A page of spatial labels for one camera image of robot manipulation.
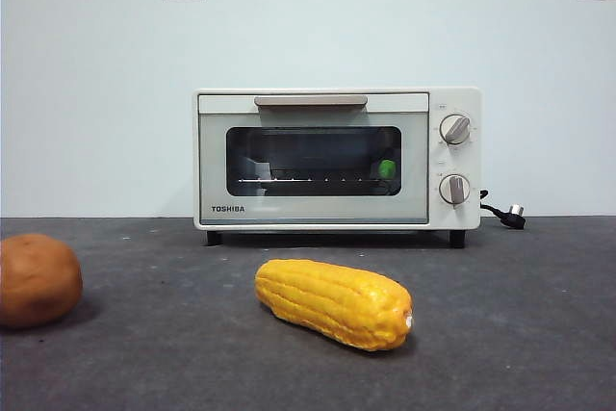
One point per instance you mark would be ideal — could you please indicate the beige oven knob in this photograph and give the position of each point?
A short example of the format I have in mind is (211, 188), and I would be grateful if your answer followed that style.
(454, 188)
(455, 129)

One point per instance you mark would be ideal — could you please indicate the glass oven door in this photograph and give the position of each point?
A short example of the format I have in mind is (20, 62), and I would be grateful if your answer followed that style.
(313, 211)

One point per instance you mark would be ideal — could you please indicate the brown potato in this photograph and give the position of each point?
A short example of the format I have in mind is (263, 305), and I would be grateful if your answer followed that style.
(36, 281)

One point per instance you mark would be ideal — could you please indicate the yellow corn cob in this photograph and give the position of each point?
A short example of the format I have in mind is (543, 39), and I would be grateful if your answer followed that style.
(332, 302)

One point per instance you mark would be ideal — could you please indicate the white toaster oven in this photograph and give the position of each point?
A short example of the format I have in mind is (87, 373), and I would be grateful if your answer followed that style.
(457, 161)

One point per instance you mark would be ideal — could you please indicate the purple eggplant with green stem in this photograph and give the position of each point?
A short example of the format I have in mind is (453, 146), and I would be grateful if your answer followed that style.
(387, 169)

